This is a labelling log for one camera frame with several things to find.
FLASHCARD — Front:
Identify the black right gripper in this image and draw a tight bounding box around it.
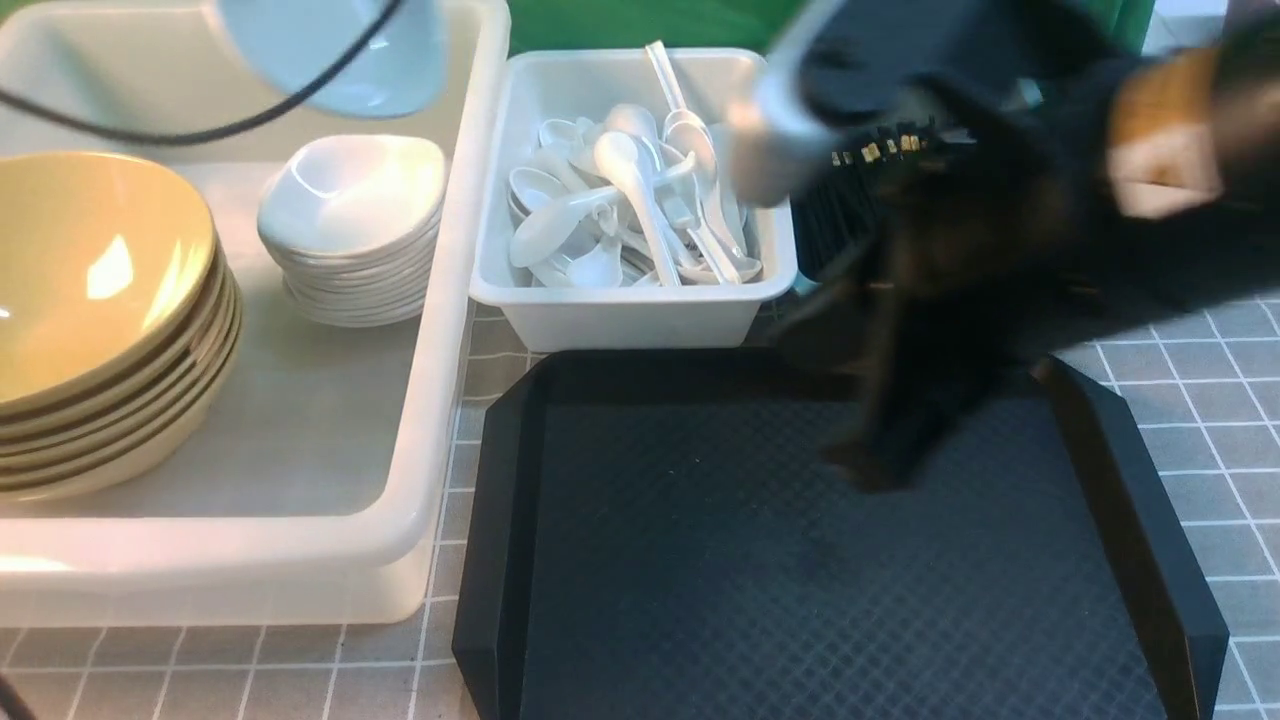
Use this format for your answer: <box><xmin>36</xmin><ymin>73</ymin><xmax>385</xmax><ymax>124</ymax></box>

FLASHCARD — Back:
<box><xmin>780</xmin><ymin>151</ymin><xmax>1101</xmax><ymax>493</ymax></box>

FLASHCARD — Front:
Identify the white square sauce dish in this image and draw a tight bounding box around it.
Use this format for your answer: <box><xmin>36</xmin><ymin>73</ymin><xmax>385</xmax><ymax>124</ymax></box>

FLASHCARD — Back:
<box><xmin>210</xmin><ymin>1</ymin><xmax>448</xmax><ymax>119</ymax></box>

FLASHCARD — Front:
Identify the yellow noodle bowl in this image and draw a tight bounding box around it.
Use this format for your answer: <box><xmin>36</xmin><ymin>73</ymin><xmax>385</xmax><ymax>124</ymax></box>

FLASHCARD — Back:
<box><xmin>1</xmin><ymin>151</ymin><xmax>218</xmax><ymax>415</ymax></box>

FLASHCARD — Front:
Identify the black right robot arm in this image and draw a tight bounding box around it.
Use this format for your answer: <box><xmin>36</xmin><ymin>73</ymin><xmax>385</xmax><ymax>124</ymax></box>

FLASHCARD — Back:
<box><xmin>726</xmin><ymin>1</ymin><xmax>1277</xmax><ymax>492</ymax></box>

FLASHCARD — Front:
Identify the pile of black chopsticks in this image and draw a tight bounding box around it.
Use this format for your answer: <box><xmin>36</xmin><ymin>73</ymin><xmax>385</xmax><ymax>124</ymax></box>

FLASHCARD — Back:
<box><xmin>791</xmin><ymin>115</ymin><xmax>945</xmax><ymax>288</ymax></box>

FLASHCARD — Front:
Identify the grey grid tablecloth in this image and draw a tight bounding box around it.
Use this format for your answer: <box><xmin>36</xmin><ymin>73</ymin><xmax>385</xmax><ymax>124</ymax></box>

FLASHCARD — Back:
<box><xmin>3</xmin><ymin>296</ymin><xmax>1279</xmax><ymax>719</ymax></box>

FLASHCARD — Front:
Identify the pile of white spoons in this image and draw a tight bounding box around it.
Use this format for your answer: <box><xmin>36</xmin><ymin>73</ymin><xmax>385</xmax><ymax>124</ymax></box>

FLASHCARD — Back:
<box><xmin>506</xmin><ymin>41</ymin><xmax>763</xmax><ymax>288</ymax></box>

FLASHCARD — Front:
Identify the white plastic spoon bin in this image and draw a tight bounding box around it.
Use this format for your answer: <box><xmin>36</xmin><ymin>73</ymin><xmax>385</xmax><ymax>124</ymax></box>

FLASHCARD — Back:
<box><xmin>470</xmin><ymin>49</ymin><xmax>797</xmax><ymax>354</ymax></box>

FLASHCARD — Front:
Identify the black plastic serving tray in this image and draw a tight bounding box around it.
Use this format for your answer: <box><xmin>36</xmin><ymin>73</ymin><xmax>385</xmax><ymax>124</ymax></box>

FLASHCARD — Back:
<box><xmin>452</xmin><ymin>348</ymin><xmax>1230</xmax><ymax>719</ymax></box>

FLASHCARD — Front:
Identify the large white plastic tub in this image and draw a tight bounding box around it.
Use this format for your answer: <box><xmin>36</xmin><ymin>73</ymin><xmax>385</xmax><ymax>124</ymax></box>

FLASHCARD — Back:
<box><xmin>1</xmin><ymin>1</ymin><xmax>509</xmax><ymax>628</ymax></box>

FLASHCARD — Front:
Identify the stack of white dishes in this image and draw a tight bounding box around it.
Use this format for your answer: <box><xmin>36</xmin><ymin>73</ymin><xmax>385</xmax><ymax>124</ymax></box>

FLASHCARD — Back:
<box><xmin>256</xmin><ymin>135</ymin><xmax>451</xmax><ymax>328</ymax></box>

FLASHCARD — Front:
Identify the stack of yellow bowls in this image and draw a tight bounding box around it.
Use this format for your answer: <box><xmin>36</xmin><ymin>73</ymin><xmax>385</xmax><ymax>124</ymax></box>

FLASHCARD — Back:
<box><xmin>0</xmin><ymin>240</ymin><xmax>244</xmax><ymax>503</ymax></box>

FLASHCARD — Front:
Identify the black cable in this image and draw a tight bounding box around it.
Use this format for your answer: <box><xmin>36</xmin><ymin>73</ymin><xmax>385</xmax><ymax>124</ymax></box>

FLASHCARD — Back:
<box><xmin>0</xmin><ymin>0</ymin><xmax>406</xmax><ymax>147</ymax></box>

